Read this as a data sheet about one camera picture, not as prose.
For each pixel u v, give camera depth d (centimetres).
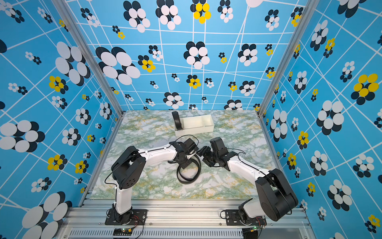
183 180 85
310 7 68
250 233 70
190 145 75
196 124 110
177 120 96
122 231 72
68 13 71
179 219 74
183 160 78
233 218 72
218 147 68
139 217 73
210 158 77
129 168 50
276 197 42
